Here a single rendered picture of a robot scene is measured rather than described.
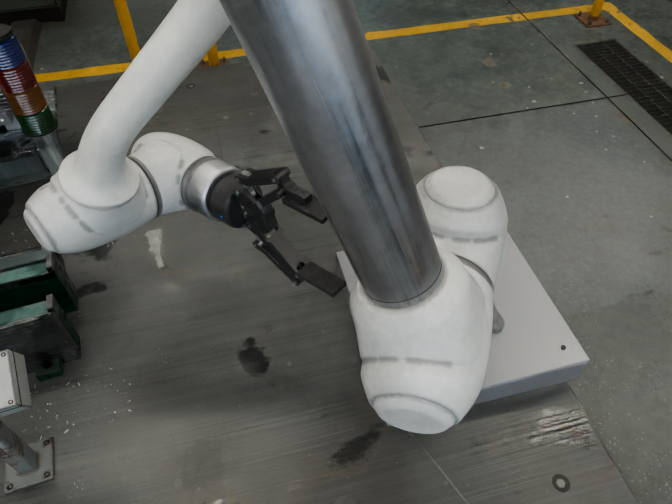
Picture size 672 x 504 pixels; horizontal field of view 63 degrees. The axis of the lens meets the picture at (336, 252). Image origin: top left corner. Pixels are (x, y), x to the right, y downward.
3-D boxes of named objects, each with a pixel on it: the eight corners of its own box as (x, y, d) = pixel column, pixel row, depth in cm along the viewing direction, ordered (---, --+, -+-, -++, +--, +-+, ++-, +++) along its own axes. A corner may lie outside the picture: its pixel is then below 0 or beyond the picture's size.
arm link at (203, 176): (233, 191, 91) (257, 204, 88) (190, 221, 86) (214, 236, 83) (220, 145, 85) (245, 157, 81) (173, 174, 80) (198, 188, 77)
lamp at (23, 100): (11, 119, 97) (0, 97, 94) (12, 100, 101) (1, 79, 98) (47, 112, 99) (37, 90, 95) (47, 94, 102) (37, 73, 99)
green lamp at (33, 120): (22, 139, 101) (11, 119, 97) (23, 121, 104) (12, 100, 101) (57, 132, 102) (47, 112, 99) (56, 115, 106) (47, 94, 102)
